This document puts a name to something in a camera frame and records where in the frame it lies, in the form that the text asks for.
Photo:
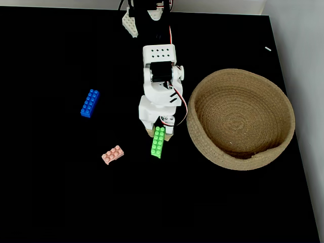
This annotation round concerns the green lego block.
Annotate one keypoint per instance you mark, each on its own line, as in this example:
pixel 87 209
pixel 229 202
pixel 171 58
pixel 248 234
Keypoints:
pixel 158 143

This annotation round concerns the pink lego block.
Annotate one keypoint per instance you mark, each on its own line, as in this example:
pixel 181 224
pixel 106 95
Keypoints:
pixel 112 155

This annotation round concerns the blue lego block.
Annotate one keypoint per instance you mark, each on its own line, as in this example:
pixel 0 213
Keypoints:
pixel 90 103

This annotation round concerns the small white scrap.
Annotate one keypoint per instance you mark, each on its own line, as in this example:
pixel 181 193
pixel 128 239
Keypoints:
pixel 268 48

